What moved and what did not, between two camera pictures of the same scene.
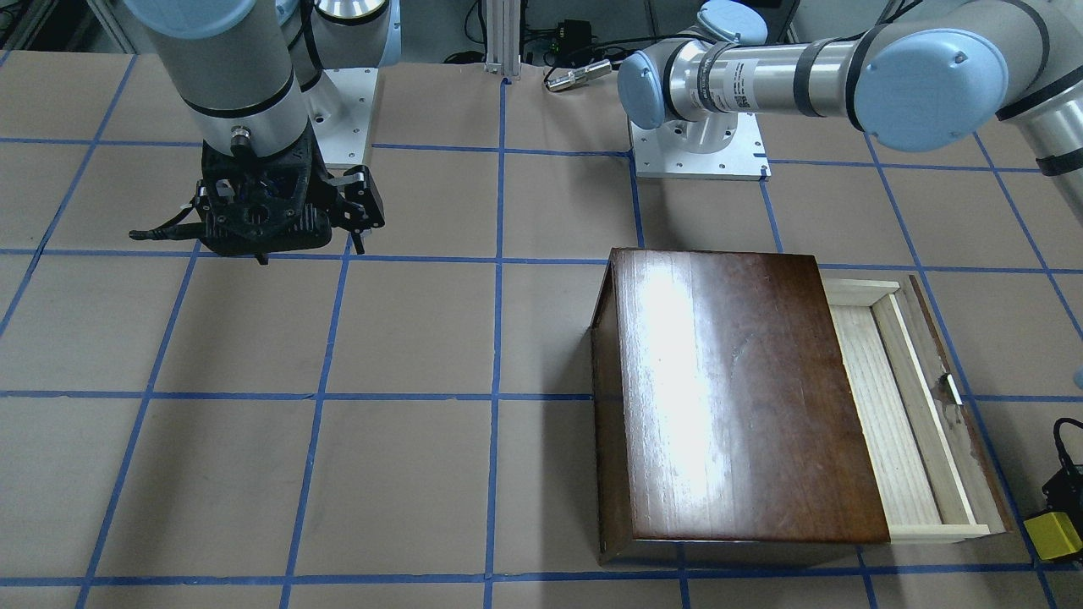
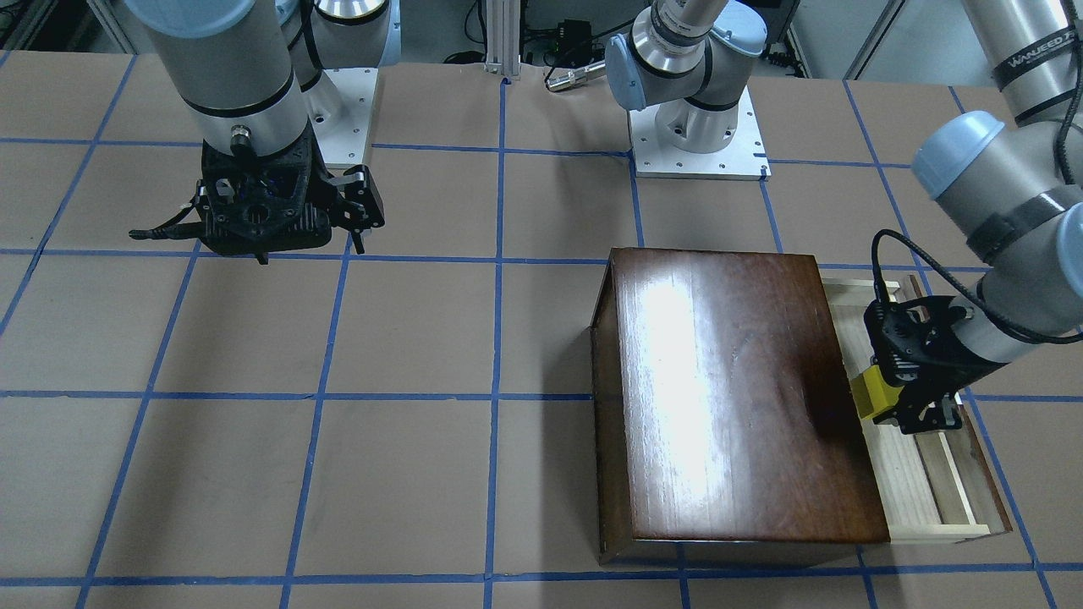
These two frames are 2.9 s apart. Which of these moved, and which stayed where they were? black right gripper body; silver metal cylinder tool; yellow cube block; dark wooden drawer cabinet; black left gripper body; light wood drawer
Moved: black left gripper body; yellow cube block
Stayed: black right gripper body; dark wooden drawer cabinet; silver metal cylinder tool; light wood drawer
